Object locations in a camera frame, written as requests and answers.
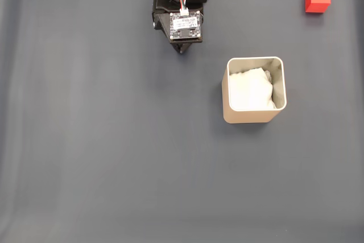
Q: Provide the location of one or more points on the beige square box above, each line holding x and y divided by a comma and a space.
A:
247, 116

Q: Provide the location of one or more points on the white crumpled cloth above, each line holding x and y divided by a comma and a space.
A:
250, 89

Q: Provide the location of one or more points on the dark grey tray mat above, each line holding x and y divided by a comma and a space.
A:
113, 140

